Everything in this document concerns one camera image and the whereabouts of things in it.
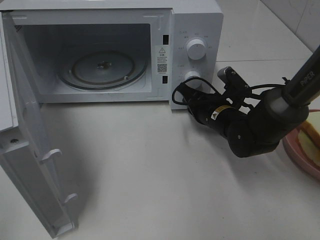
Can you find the glass microwave turntable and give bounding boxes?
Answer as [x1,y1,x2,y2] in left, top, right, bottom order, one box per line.
[57,50,149,91]

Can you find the white microwave oven body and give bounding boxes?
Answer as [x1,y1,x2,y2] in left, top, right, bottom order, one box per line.
[0,0,224,104]

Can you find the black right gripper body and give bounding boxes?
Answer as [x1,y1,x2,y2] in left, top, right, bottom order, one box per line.
[183,86,225,126]

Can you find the white round knob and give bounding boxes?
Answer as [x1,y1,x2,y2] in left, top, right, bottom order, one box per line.
[186,37,207,60]
[184,71,202,89]

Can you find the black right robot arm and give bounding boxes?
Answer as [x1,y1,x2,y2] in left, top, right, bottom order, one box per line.
[177,49,320,158]

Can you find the upper white round knob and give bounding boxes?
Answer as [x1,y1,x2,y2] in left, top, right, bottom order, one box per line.
[186,37,207,60]

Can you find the toast bread sandwich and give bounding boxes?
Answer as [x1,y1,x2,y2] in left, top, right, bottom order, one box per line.
[297,111,320,167]

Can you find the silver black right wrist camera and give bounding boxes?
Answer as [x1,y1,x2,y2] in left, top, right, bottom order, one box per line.
[217,66,249,97]

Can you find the lower white round knob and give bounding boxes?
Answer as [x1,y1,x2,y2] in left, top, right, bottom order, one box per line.
[184,71,202,89]

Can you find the white warning label sticker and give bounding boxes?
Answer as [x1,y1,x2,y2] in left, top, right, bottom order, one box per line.
[155,45,170,75]

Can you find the pink round plate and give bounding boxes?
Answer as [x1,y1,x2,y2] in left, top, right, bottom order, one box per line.
[282,108,320,182]

